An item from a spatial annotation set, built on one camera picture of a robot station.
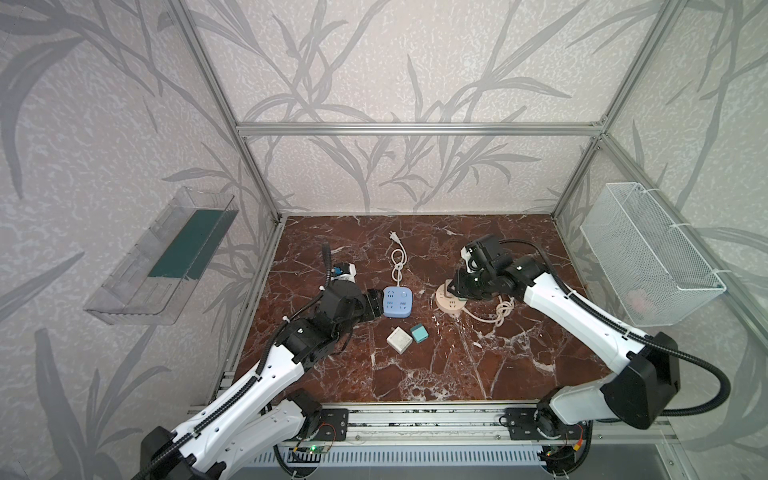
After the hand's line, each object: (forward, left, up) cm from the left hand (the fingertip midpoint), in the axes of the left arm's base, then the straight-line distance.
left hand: (380, 288), depth 76 cm
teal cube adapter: (-5, -11, -18) cm, 22 cm away
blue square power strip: (+6, -4, -18) cm, 20 cm away
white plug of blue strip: (+33, -2, -20) cm, 39 cm away
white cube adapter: (-7, -5, -18) cm, 20 cm away
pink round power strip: (+4, -21, -18) cm, 28 cm away
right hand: (+4, -19, -2) cm, 19 cm away
